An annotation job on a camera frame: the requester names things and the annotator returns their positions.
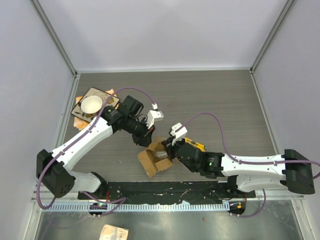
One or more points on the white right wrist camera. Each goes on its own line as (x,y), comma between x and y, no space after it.
(177,132)

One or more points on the white floral bowl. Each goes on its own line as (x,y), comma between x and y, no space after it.
(91,105)

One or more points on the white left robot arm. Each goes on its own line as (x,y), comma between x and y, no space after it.
(55,169)

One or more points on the brown cardboard express box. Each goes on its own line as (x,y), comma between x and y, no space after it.
(150,162)

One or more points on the yellow utility knife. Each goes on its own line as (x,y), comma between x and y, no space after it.
(195,144)

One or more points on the aluminium frame rail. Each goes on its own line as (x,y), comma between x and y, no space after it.
(271,194)

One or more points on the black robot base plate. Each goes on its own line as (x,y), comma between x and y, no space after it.
(174,192)

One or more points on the orange checkered cloth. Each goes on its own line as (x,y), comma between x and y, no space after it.
(79,123)

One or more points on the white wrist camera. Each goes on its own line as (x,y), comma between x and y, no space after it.
(177,132)
(154,115)

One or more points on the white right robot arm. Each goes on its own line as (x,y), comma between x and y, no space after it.
(291,170)

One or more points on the pink paper packet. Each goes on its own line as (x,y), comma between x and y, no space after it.
(110,232)

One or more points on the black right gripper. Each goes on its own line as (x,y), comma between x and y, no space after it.
(170,148)

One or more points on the clear box contents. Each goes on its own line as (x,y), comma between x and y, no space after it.
(161,154)

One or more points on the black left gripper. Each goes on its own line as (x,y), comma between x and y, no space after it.
(145,138)

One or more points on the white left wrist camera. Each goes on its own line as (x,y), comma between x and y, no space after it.
(154,115)

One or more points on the white slotted cable duct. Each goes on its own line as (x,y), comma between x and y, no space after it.
(91,206)

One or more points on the floral square plate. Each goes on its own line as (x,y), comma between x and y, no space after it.
(76,111)

